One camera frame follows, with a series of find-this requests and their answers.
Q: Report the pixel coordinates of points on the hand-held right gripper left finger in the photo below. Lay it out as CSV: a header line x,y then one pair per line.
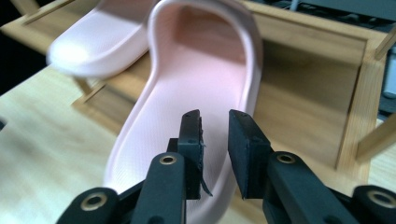
x,y
191,143

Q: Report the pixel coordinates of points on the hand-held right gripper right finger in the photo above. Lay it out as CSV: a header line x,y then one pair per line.
x,y
249,155

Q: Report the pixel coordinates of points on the wooden three-tier shoe rack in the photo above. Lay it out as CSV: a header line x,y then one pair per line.
x,y
311,93

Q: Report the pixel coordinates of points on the pink slide slipper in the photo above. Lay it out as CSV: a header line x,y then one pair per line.
x,y
99,40
202,77

